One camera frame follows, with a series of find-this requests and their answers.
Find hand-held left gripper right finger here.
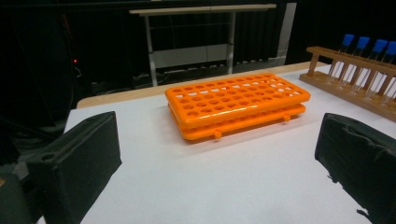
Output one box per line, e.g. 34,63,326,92
314,112,396,224

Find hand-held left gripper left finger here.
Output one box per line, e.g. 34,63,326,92
26,111,123,224

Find wooden test tube rack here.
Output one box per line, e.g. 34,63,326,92
298,46,396,123

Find blue-capped glass test tube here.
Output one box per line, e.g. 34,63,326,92
340,35,372,88
327,33,356,86
351,38,389,94
365,40,396,101

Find orange plastic test tube rack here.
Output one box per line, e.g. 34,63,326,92
163,72,312,143

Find dark device with red light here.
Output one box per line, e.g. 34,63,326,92
59,18,85,91

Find white table mat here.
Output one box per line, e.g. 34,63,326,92
36,63,396,224

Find metal stand frame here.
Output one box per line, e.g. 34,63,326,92
129,3,277,88

